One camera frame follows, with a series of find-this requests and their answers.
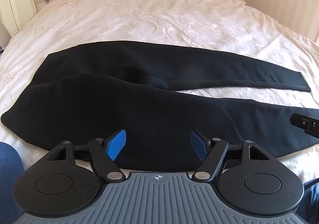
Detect black pants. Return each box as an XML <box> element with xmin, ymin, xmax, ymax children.
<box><xmin>0</xmin><ymin>40</ymin><xmax>319</xmax><ymax>173</ymax></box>

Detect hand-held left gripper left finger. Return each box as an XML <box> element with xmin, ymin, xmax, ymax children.
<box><xmin>47</xmin><ymin>129</ymin><xmax>127</xmax><ymax>182</ymax></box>

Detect person's leg blue jeans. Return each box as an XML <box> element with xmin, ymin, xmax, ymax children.
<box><xmin>0</xmin><ymin>142</ymin><xmax>26</xmax><ymax>224</ymax></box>
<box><xmin>295</xmin><ymin>181</ymin><xmax>319</xmax><ymax>224</ymax></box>

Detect person's right leg blue jeans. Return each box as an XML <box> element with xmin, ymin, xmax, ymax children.
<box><xmin>295</xmin><ymin>181</ymin><xmax>319</xmax><ymax>224</ymax></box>

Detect person's left leg blue jeans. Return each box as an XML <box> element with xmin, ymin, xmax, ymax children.
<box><xmin>0</xmin><ymin>142</ymin><xmax>26</xmax><ymax>224</ymax></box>

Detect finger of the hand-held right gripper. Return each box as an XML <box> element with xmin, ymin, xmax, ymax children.
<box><xmin>290</xmin><ymin>112</ymin><xmax>319</xmax><ymax>138</ymax></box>

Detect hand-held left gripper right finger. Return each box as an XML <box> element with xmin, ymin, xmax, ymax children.
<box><xmin>190</xmin><ymin>129</ymin><xmax>273</xmax><ymax>183</ymax></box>

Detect cream embroidered bedspread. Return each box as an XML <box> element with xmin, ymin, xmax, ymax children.
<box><xmin>0</xmin><ymin>0</ymin><xmax>319</xmax><ymax>189</ymax></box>

